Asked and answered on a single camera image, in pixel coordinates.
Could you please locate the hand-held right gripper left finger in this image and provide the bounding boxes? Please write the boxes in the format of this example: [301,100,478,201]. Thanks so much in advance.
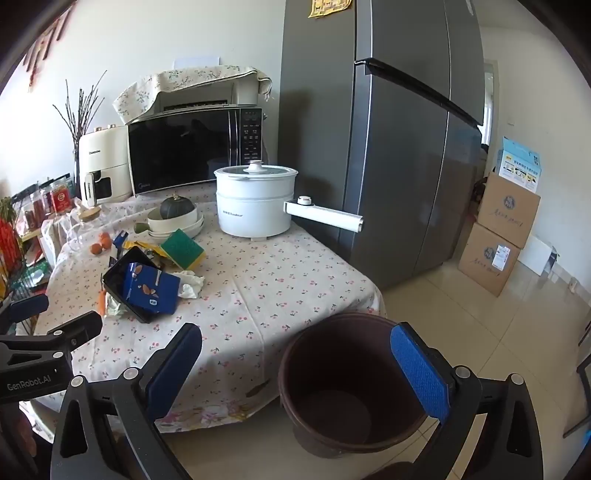
[50,322,204,480]

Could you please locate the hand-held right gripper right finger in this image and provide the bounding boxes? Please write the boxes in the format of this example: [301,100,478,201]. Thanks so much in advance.
[390,322,546,480]

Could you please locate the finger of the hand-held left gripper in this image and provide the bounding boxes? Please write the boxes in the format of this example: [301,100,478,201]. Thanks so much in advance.
[0,310,103,358]
[0,294,50,330]

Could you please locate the black plastic tray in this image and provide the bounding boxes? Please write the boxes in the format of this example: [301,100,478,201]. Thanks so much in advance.
[102,247,181,324]

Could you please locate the brown plastic trash bin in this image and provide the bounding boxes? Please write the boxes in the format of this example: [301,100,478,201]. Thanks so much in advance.
[278,312,444,459]

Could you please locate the blue carton box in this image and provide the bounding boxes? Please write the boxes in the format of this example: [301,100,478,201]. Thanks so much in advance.
[121,263,181,316]

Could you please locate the green and yellow sponge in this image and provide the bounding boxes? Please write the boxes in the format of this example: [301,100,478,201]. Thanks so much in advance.
[160,229,206,270]

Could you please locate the red bag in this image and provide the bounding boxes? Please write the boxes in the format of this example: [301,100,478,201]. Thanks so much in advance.
[0,217,24,296]

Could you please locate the glass jug with wooden lid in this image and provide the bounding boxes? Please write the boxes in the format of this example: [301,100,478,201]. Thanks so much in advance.
[67,208,109,252]

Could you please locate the red label jar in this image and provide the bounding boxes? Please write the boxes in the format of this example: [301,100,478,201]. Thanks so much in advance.
[51,180,75,214]

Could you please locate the brown cardboard box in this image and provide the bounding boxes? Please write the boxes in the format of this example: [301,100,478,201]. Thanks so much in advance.
[458,223,522,297]
[477,172,541,249]

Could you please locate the cherry print tablecloth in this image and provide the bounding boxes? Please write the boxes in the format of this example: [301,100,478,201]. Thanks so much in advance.
[34,182,386,432]

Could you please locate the cream ceramic bowl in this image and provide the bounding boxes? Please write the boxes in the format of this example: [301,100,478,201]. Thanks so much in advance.
[147,203,199,234]

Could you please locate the stack of white bowls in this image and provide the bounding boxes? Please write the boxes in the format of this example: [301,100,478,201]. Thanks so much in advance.
[148,215,205,241]

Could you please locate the dark green pumpkin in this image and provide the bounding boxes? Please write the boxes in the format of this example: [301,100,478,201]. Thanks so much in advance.
[160,193,197,220]

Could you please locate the white flat board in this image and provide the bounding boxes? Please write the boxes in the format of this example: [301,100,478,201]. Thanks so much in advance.
[517,235,559,276]

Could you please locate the cream air fryer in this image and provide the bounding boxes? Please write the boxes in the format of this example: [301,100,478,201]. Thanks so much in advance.
[76,124,132,208]

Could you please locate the white electric cooking pot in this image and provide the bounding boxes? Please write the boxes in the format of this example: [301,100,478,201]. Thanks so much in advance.
[213,160,364,241]

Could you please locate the dried branches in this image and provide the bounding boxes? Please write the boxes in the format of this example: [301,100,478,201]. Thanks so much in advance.
[52,70,108,153]

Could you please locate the black microwave oven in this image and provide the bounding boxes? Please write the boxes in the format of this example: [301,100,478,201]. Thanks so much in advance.
[127,107,269,197]

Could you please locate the grey refrigerator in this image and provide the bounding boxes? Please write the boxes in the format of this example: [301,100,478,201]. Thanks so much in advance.
[277,0,485,291]

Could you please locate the blue and white box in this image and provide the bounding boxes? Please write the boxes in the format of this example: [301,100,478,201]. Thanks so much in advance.
[498,137,542,193]

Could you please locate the floral cover cloth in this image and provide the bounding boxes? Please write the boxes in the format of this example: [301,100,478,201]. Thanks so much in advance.
[113,67,274,125]

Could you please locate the white appliance under cloth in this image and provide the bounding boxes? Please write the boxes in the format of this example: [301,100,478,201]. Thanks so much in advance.
[154,80,259,114]

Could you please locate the yellow fridge decoration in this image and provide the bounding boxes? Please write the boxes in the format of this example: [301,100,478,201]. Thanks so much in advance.
[308,0,354,19]

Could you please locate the black wire rack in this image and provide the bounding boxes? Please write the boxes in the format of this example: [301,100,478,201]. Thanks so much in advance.
[0,256,51,308]

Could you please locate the black metal chair frame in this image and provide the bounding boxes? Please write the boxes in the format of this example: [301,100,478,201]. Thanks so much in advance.
[563,318,591,439]

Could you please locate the red wall hanging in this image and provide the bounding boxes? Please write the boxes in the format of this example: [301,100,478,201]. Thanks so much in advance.
[25,0,77,86]

